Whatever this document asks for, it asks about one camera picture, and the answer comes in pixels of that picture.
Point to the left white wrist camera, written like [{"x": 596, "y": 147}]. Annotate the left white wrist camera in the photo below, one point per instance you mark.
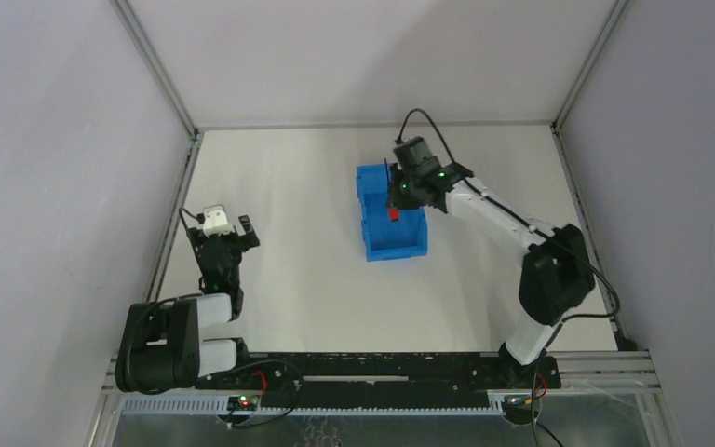
[{"x": 216, "y": 221}]

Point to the aluminium frame front beam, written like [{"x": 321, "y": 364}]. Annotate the aluminium frame front beam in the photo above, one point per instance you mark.
[{"x": 606, "y": 374}]

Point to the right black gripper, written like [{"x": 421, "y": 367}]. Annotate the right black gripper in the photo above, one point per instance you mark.
[{"x": 405, "y": 201}]

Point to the small electronics board with leds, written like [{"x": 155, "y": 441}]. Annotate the small electronics board with leds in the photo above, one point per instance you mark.
[{"x": 243, "y": 403}]

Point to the blue plastic bin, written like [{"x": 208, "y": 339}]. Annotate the blue plastic bin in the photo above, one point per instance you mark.
[{"x": 385, "y": 240}]

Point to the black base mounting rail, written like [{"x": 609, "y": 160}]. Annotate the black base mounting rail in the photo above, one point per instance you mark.
[{"x": 383, "y": 381}]

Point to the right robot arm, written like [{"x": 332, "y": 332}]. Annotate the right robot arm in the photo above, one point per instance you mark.
[{"x": 556, "y": 275}]

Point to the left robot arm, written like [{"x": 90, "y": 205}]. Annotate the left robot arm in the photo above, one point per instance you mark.
[{"x": 162, "y": 346}]

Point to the red handled screwdriver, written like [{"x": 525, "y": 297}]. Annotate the red handled screwdriver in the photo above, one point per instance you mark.
[{"x": 394, "y": 214}]

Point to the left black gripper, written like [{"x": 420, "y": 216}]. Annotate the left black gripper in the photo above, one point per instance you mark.
[{"x": 221, "y": 240}]

